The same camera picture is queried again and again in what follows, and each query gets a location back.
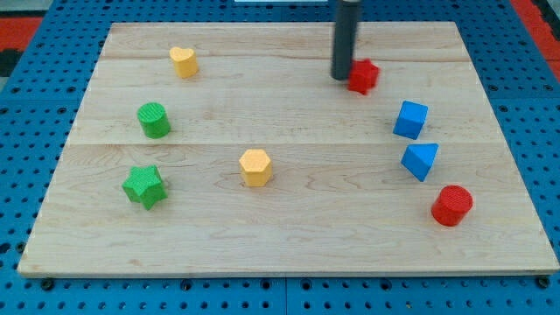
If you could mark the yellow hexagon block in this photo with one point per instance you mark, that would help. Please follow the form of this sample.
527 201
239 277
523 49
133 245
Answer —
256 167

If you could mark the green star block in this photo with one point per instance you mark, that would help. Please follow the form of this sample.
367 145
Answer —
144 185

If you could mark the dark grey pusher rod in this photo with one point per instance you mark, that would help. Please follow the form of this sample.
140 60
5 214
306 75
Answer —
345 29

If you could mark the red cylinder block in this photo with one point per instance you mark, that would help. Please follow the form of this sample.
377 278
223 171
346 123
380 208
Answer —
451 205

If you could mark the green cylinder block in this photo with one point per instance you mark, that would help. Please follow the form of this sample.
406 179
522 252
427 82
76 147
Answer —
153 120

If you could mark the light wooden board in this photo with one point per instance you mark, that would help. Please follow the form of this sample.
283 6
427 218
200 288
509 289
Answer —
339 202

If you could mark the blue cube block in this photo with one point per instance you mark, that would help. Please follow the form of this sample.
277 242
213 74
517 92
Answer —
410 120

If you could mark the yellow heart block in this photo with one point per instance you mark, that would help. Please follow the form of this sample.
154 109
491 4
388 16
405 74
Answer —
184 61

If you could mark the red star block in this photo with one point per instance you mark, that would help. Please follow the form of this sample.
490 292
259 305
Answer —
363 76

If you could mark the blue triangle block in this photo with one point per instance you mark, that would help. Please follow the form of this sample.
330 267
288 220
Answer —
418 159

